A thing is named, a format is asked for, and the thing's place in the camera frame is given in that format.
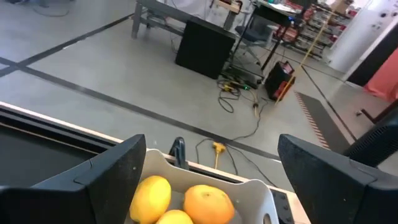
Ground office chair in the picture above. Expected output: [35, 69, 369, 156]
[229, 24, 275, 66]

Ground red-orange panel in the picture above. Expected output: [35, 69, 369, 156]
[363, 46, 398, 103]

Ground orange fruit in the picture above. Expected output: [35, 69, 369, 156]
[183, 184, 236, 224]

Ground white round pillar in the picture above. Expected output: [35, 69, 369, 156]
[323, 0, 398, 74]

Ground yellow lemon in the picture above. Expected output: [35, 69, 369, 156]
[129, 175, 172, 224]
[155, 209, 194, 224]

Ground red and black box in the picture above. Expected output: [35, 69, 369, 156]
[264, 60, 297, 102]

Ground thin yellow pole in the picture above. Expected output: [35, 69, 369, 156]
[275, 9, 336, 105]

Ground white plastic basket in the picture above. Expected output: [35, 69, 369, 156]
[124, 148, 280, 224]

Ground black cabinet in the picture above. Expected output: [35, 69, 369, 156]
[175, 20, 237, 80]

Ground looped black floor cable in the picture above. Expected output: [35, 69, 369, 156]
[216, 79, 269, 141]

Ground black striped-edge floor mat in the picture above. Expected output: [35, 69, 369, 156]
[294, 91, 358, 151]

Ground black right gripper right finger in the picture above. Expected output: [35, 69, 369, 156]
[277, 134, 398, 224]

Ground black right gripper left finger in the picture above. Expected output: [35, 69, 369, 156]
[0, 134, 147, 224]

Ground black corner bracket plate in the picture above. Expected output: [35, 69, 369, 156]
[270, 188, 295, 224]

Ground yellow power plug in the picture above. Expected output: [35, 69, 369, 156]
[212, 141, 227, 170]

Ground storage shelf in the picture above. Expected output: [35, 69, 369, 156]
[279, 2, 356, 60]

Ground black aluminium table frame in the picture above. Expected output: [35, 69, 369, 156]
[0, 104, 296, 224]

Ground black table clamp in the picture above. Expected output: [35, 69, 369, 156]
[169, 136, 189, 170]

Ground grey workbench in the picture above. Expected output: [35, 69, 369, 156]
[131, 0, 241, 40]

